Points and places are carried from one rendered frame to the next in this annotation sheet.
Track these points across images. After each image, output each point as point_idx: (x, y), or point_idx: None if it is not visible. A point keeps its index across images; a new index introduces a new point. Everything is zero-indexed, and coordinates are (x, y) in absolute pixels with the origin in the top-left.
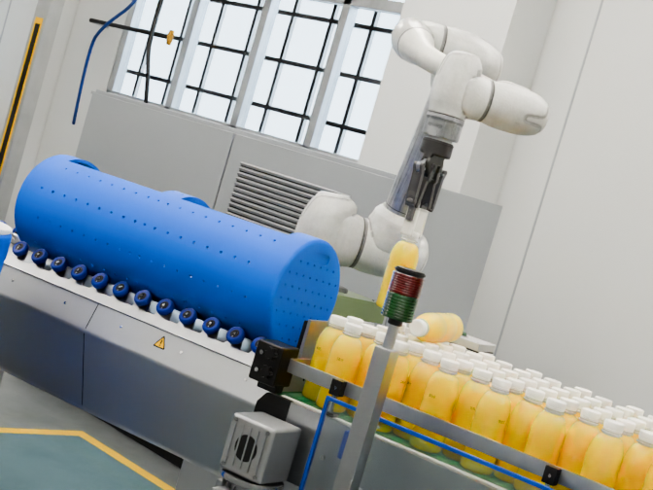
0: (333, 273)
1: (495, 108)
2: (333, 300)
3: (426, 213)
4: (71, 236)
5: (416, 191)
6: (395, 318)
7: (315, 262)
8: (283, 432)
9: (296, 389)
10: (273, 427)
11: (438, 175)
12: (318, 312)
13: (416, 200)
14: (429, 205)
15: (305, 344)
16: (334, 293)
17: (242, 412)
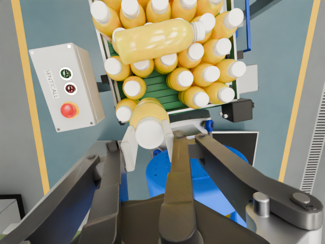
0: (166, 179)
1: None
2: (151, 168)
3: (128, 142)
4: None
5: (222, 145)
6: None
7: (204, 178)
8: (249, 65)
9: (193, 115)
10: (254, 68)
11: (100, 210)
12: (169, 160)
13: (198, 137)
14: (115, 153)
15: (196, 128)
16: (153, 172)
17: (253, 90)
